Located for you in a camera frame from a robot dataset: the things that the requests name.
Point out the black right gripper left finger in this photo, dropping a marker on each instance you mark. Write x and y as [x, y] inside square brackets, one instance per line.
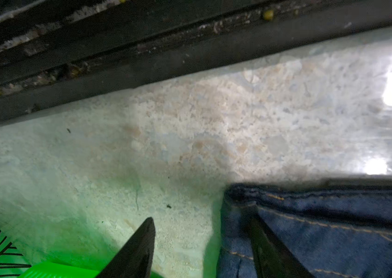
[135, 258]

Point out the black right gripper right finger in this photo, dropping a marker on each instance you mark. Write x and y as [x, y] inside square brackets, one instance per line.
[271, 257]

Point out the dark blue denim trousers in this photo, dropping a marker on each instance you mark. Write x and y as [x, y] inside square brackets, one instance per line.
[341, 229]

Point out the green plastic laundry basket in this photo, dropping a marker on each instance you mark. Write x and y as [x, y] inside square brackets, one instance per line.
[54, 270]

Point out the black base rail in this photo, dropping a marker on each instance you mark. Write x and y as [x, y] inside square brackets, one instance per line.
[57, 52]

